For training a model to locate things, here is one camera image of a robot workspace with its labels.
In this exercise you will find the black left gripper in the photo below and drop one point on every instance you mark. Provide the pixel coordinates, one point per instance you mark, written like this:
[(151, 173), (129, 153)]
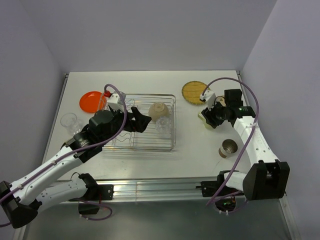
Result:
[(140, 123)]

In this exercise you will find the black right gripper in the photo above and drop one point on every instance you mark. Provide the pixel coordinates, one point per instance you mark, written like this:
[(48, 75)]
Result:
[(209, 115)]

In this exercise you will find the pale green mug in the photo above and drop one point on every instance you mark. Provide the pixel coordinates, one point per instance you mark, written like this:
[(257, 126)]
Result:
[(203, 120)]

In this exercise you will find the beige ceramic bowl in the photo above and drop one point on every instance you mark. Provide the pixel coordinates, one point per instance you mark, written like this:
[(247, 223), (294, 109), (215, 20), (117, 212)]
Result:
[(157, 110)]

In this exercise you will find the clear drinking glass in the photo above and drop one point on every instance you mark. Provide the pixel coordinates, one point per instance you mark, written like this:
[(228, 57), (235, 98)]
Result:
[(71, 123), (163, 126)]

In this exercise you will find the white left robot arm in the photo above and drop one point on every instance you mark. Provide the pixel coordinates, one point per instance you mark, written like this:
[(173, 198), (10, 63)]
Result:
[(101, 129)]

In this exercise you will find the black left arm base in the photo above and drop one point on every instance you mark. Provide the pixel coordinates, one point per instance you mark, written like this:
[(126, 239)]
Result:
[(103, 192)]

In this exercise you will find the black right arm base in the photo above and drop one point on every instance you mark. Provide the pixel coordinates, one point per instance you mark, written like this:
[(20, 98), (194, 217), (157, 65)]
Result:
[(208, 188)]

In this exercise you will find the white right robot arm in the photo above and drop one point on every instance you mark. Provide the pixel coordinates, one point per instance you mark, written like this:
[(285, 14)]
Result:
[(267, 177)]

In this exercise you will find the beige floral plate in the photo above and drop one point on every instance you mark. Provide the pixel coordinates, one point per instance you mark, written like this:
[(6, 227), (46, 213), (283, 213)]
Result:
[(220, 99)]

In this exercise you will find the metal tin cup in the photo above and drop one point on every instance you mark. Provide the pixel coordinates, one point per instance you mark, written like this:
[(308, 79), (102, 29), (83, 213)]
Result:
[(228, 148)]

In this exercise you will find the yellow woven-pattern plate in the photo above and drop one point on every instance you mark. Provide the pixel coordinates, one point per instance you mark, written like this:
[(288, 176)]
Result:
[(191, 92)]

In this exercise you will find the orange plastic plate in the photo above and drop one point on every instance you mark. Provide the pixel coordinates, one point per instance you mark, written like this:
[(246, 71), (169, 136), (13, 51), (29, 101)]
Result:
[(92, 102)]

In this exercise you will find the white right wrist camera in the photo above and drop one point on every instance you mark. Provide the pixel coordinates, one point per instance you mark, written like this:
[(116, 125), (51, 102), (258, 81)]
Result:
[(208, 97)]

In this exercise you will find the wire dish rack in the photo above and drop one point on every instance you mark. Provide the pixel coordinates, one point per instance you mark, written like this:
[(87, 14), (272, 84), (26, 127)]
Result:
[(149, 140)]

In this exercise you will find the aluminium front rail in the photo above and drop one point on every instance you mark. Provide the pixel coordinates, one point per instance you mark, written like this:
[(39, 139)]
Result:
[(139, 190)]

